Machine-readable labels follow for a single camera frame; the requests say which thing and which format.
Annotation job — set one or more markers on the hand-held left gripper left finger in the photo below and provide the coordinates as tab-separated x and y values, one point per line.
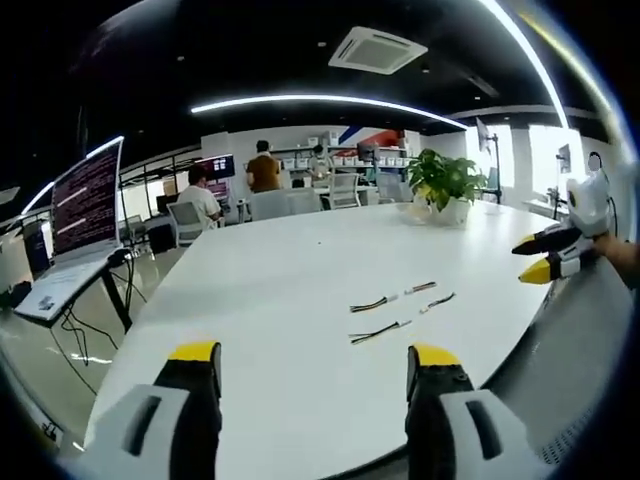
165	430

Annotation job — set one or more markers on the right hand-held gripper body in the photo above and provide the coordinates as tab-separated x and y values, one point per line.
590	202

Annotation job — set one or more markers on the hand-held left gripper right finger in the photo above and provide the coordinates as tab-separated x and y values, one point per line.
450	435

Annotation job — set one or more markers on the small monitor on stand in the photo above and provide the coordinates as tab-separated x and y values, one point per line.
564	159

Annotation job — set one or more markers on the grey mesh chair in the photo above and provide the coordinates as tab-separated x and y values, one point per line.
565	390

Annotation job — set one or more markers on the green potted plant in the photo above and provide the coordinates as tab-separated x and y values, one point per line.
445	180

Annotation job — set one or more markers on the ceiling light strip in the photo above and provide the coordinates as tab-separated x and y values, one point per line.
325	101
540	65

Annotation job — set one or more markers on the white mesh office chair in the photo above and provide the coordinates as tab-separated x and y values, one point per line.
345	189
187	222
285	202

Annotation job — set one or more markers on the shelf with white storage boxes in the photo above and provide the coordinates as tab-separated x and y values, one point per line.
350	155

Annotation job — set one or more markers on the open silver laptop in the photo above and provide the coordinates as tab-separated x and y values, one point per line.
85	205

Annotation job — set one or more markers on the white ceiling air conditioner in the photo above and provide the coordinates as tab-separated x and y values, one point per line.
377	50

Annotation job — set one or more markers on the computer monitor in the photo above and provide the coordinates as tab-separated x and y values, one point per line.
220	165

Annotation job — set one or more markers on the black stand desk frame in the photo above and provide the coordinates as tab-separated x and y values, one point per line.
119	295

